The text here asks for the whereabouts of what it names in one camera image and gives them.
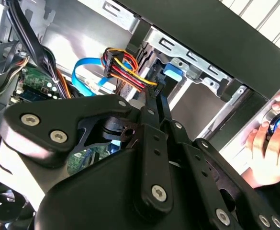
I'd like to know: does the multicolour power wire black connector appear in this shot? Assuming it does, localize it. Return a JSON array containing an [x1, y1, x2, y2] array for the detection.
[[101, 47, 166, 97]]

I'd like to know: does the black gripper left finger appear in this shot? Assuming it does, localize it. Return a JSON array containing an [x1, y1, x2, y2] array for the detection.
[[0, 91, 175, 218]]

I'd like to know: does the round black blue-ringed tool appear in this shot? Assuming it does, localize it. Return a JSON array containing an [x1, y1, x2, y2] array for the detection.
[[265, 109, 280, 142]]

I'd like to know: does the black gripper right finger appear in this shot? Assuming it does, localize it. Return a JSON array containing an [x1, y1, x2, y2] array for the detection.
[[157, 94, 280, 230]]

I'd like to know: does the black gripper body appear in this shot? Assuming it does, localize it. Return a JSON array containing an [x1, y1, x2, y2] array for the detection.
[[34, 147, 213, 230]]

